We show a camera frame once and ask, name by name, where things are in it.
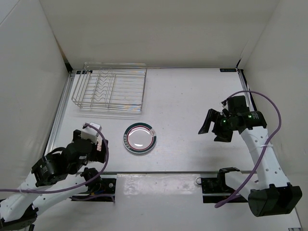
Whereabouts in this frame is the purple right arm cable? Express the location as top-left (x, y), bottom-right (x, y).
top-left (214, 90), bottom-right (282, 209)

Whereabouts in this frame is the small black label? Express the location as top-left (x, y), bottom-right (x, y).
top-left (219, 68), bottom-right (237, 73)

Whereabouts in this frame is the wire dish rack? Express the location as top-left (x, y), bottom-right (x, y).
top-left (71, 62), bottom-right (147, 115)

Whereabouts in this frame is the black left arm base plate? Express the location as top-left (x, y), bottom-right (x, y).
top-left (69, 175), bottom-right (117, 203)

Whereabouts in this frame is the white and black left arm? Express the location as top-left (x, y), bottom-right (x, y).
top-left (0, 123), bottom-right (109, 231)

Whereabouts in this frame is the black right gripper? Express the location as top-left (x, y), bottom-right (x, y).
top-left (198, 109), bottom-right (237, 143)

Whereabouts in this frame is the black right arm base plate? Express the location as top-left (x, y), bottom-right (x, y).
top-left (198, 177), bottom-right (234, 204)

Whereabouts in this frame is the green rimmed white plate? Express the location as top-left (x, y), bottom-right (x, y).
top-left (123, 122), bottom-right (157, 156)

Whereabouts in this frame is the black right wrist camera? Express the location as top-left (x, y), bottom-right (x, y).
top-left (227, 95), bottom-right (249, 114)

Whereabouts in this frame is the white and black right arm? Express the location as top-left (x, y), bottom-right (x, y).
top-left (198, 108), bottom-right (302, 217)

